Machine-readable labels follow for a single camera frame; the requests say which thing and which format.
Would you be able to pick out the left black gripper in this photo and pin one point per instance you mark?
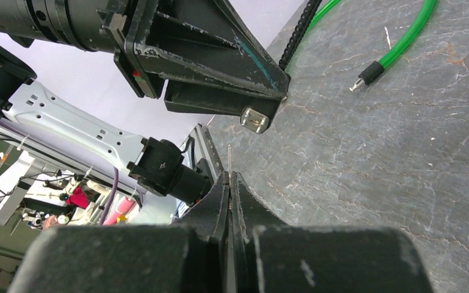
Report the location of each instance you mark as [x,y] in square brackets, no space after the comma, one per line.
[212,62]

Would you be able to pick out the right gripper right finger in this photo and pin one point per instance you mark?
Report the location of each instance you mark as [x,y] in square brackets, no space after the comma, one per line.
[272,256]

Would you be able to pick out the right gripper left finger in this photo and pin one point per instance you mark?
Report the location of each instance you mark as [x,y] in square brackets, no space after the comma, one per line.
[186,256]

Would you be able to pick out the black cable padlock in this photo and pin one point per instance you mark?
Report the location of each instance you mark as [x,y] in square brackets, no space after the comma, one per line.
[259,122]

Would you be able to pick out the small key bunch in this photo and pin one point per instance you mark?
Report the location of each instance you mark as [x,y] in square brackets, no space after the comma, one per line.
[230,160]

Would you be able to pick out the green cable lock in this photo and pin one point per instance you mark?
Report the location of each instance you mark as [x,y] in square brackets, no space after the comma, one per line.
[378,67]

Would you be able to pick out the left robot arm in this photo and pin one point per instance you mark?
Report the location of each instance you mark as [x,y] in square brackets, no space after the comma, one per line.
[156,165]

